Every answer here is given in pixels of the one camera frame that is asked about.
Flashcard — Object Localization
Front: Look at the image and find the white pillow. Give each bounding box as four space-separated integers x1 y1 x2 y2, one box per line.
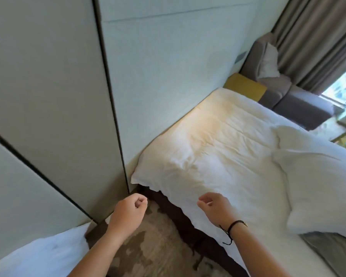
272 125 346 237

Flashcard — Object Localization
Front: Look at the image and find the yellow side table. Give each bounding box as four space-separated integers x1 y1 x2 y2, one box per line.
223 73 268 103

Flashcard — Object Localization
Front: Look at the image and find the window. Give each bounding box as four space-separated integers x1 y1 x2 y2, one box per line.
320 61 346 109

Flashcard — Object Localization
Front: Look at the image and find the person's right forearm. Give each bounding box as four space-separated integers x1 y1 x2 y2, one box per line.
223 220 292 277

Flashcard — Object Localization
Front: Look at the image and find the white bedding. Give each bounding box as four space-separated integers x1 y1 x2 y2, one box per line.
0 222 91 277

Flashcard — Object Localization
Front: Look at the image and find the person's right hand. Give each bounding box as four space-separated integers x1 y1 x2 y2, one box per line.
197 192 239 232

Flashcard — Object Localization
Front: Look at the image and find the beige curtain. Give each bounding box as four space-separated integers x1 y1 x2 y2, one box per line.
272 0 346 96

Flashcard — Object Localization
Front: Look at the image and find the white sofa cushion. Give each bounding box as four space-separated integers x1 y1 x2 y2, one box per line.
258 42 281 79

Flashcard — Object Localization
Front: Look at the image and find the grey sofa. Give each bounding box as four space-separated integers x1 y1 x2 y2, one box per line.
246 32 335 131

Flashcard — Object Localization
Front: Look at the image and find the person's left hand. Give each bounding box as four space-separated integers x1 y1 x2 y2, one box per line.
107 193 148 238

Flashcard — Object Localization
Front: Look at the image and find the white duvet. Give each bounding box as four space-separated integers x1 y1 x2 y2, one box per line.
131 88 346 277

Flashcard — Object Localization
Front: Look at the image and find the black cord bracelet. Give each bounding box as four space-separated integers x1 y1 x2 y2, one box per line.
219 220 248 246

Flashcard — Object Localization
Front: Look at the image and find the person's left forearm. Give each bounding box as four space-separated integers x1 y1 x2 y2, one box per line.
64 225 134 277

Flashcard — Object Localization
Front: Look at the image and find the grey mattress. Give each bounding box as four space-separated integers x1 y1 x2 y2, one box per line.
301 232 346 277

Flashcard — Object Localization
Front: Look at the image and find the dark brown bed base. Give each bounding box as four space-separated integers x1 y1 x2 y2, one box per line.
137 184 249 277

